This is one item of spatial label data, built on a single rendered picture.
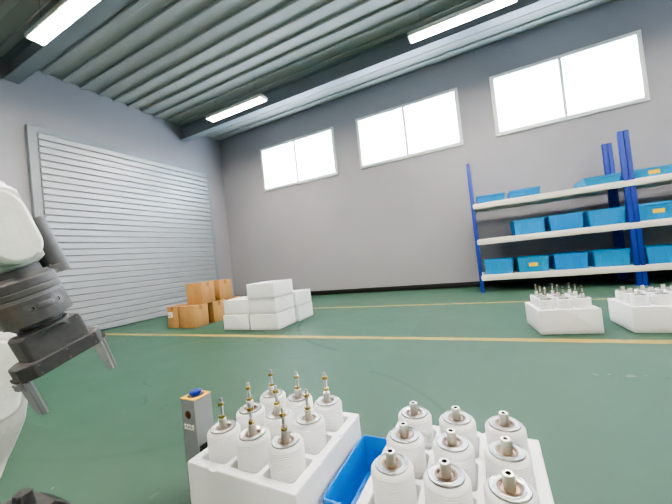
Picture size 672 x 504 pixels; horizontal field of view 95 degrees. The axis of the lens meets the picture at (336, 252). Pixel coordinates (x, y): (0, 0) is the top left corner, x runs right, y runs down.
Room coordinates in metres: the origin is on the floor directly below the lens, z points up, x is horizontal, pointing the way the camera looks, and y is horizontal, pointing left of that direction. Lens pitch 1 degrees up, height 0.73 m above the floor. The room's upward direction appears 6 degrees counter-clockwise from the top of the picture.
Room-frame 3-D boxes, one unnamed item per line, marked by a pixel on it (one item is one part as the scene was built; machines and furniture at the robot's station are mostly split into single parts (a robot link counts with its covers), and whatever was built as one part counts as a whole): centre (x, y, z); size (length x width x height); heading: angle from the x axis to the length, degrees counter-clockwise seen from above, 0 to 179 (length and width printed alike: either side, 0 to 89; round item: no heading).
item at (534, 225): (4.55, -2.84, 0.90); 0.50 x 0.38 x 0.21; 156
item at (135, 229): (5.75, 3.48, 1.55); 3.20 x 0.12 x 3.10; 155
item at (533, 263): (4.53, -2.82, 0.36); 0.50 x 0.38 x 0.21; 156
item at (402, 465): (0.71, -0.07, 0.25); 0.08 x 0.08 x 0.01
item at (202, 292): (4.50, 2.02, 0.45); 0.30 x 0.24 x 0.30; 66
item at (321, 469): (1.01, 0.24, 0.09); 0.39 x 0.39 x 0.18; 63
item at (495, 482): (0.61, -0.29, 0.25); 0.08 x 0.08 x 0.01
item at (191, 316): (4.36, 2.09, 0.15); 0.30 x 0.24 x 0.30; 63
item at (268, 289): (3.76, 0.84, 0.45); 0.39 x 0.39 x 0.18; 65
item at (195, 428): (1.07, 0.54, 0.16); 0.07 x 0.07 x 0.31; 63
